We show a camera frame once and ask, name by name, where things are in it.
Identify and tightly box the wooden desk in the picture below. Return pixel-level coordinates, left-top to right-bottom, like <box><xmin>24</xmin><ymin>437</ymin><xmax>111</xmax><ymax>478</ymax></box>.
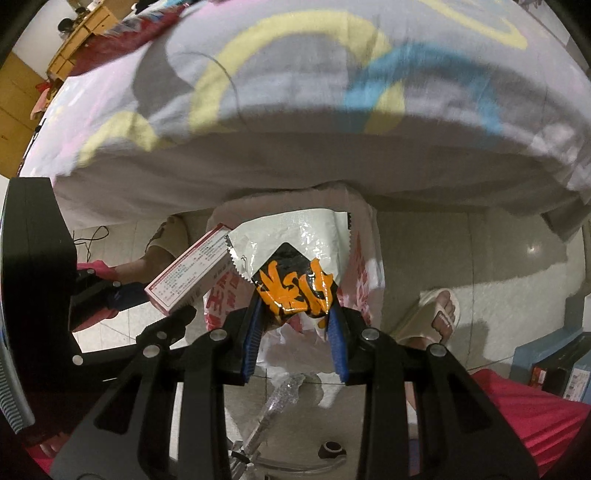
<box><xmin>46</xmin><ymin>4</ymin><xmax>123</xmax><ymax>79</ymax></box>

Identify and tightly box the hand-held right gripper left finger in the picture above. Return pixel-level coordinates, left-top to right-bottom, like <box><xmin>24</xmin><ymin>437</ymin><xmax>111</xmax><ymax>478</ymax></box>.
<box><xmin>48</xmin><ymin>294</ymin><xmax>265</xmax><ymax>480</ymax></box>

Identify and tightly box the ring-patterned bed sheet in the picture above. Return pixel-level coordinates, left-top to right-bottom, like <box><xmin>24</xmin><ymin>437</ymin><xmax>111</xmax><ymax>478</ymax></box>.
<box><xmin>21</xmin><ymin>0</ymin><xmax>591</xmax><ymax>227</ymax></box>

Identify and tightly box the person's left leg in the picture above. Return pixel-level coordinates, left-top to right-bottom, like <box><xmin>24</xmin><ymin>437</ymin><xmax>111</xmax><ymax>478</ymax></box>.
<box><xmin>113</xmin><ymin>251</ymin><xmax>158</xmax><ymax>283</ymax></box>

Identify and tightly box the black box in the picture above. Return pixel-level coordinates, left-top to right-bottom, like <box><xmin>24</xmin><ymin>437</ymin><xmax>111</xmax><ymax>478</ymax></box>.
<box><xmin>529</xmin><ymin>339</ymin><xmax>591</xmax><ymax>402</ymax></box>

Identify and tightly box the chair base with casters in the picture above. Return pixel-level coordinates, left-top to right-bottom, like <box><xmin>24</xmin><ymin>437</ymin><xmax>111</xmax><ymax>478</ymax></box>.
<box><xmin>228</xmin><ymin>374</ymin><xmax>349</xmax><ymax>480</ymax></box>

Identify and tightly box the black orange snack packet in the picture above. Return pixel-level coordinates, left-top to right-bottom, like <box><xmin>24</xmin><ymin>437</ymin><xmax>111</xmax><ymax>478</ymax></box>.
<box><xmin>252</xmin><ymin>242</ymin><xmax>340</xmax><ymax>319</ymax></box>

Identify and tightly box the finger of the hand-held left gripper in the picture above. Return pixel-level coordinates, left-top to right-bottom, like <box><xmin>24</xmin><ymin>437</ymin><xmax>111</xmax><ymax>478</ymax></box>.
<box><xmin>69</xmin><ymin>307</ymin><xmax>197</xmax><ymax>370</ymax></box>
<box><xmin>69</xmin><ymin>270</ymin><xmax>151</xmax><ymax>330</ymax></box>

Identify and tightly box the white crinkled snack wrapper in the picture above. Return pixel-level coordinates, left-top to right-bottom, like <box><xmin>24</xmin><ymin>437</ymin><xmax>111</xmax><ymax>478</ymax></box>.
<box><xmin>226</xmin><ymin>209</ymin><xmax>354</xmax><ymax>324</ymax></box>

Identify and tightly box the black floor cable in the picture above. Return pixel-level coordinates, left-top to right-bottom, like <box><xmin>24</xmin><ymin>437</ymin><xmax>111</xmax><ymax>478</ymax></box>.
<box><xmin>71</xmin><ymin>225</ymin><xmax>110</xmax><ymax>252</ymax></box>

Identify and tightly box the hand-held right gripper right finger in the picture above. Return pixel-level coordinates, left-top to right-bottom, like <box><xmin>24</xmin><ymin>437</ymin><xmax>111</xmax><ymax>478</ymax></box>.
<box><xmin>329</xmin><ymin>305</ymin><xmax>539</xmax><ymax>480</ymax></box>

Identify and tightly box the red patterned blanket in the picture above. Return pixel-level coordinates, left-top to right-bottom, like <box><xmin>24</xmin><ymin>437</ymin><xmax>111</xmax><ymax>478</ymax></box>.
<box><xmin>74</xmin><ymin>7</ymin><xmax>185</xmax><ymax>75</ymax></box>

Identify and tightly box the cream slipper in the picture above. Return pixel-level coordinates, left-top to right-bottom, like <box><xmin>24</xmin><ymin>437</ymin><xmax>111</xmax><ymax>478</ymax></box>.
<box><xmin>392</xmin><ymin>288</ymin><xmax>462</xmax><ymax>347</ymax></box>
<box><xmin>147</xmin><ymin>215</ymin><xmax>191</xmax><ymax>267</ymax></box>

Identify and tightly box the white red-print plastic bag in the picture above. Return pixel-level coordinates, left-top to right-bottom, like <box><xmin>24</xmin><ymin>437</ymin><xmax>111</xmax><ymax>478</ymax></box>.
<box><xmin>203</xmin><ymin>182</ymin><xmax>384</xmax><ymax>407</ymax></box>

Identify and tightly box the white red medicine box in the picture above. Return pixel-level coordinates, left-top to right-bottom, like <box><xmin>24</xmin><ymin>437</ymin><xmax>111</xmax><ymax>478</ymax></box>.
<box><xmin>144</xmin><ymin>223</ymin><xmax>234</xmax><ymax>317</ymax></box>

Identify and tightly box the blue box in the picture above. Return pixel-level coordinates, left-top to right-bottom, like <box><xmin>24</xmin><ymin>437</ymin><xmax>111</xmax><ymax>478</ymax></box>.
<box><xmin>510</xmin><ymin>325</ymin><xmax>591</xmax><ymax>398</ymax></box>

